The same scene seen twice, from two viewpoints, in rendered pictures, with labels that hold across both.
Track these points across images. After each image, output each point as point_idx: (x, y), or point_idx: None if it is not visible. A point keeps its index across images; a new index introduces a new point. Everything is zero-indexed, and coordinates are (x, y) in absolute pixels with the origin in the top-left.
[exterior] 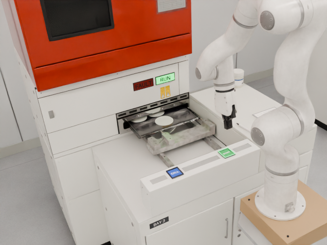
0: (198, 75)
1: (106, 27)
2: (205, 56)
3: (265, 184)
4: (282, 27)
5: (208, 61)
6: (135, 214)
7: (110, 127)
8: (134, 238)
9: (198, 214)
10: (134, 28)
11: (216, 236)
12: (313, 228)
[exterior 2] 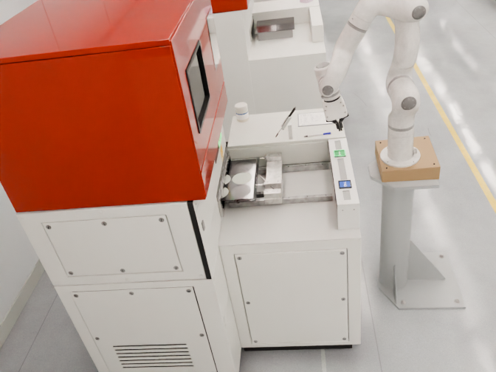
0: (330, 91)
1: (209, 99)
2: (336, 70)
3: (398, 145)
4: (427, 13)
5: (341, 73)
6: (348, 237)
7: (218, 213)
8: (342, 268)
9: None
10: (213, 91)
11: None
12: (433, 151)
